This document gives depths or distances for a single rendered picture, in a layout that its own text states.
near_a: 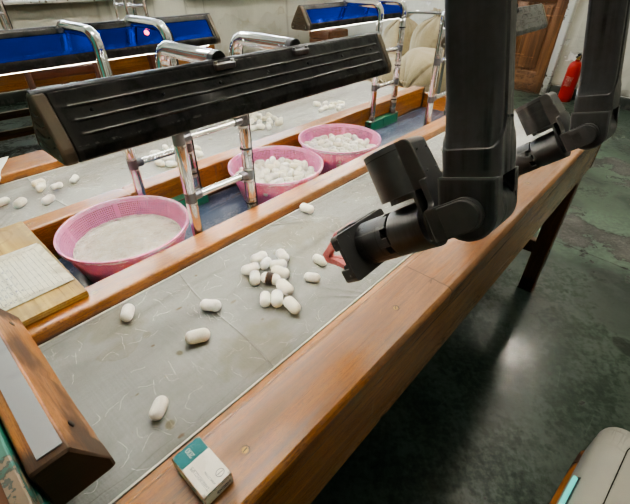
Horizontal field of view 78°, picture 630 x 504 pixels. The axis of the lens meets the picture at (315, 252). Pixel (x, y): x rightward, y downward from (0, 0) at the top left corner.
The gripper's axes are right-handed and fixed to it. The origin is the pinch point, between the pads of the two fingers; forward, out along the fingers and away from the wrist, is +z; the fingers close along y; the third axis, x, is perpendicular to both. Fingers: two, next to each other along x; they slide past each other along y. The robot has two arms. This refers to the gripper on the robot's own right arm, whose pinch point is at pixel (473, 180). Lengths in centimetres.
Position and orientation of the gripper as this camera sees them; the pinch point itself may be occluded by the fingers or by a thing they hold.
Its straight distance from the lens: 98.8
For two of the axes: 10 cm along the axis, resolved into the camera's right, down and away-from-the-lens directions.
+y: -6.7, 4.4, -5.9
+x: 4.9, 8.7, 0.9
